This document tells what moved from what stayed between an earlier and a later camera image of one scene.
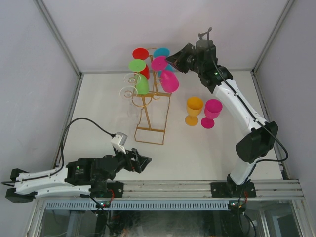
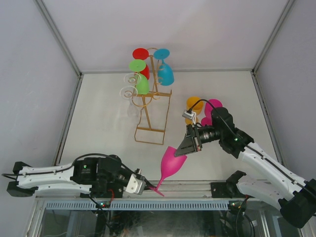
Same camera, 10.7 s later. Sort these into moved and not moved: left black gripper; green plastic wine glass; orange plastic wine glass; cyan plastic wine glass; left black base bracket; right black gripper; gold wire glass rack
Moved: right black gripper; left black gripper
Not moved: orange plastic wine glass; gold wire glass rack; green plastic wine glass; left black base bracket; cyan plastic wine glass
